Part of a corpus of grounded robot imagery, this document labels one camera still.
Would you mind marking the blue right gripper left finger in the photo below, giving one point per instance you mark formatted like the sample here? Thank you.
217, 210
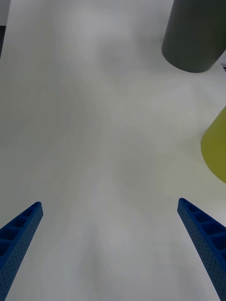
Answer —
16, 249

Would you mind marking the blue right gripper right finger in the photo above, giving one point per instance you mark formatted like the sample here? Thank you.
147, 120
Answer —
207, 244

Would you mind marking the yellow-green waste bin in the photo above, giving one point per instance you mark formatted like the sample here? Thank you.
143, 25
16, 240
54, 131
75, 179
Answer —
216, 150

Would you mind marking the grey waste bin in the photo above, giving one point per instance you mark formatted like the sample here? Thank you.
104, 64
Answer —
193, 35

